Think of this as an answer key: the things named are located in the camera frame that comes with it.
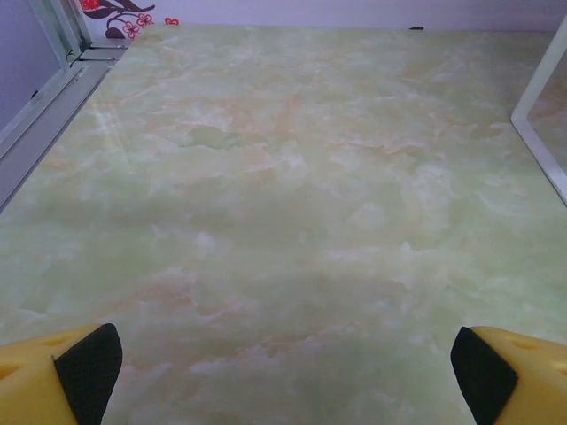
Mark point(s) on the wooden shelf white frame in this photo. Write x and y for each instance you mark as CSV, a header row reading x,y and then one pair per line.
x,y
545,157

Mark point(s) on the small black tab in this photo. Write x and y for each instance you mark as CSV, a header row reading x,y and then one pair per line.
x,y
416,28

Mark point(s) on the aluminium side rail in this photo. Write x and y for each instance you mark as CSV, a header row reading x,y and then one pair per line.
x,y
44,128

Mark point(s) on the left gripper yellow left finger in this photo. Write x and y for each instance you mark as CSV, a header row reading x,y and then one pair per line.
x,y
35,389

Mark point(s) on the aluminium corner post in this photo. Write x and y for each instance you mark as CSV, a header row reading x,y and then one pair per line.
x,y
66,26

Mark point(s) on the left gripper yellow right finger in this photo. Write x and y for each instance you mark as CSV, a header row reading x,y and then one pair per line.
x,y
531,389

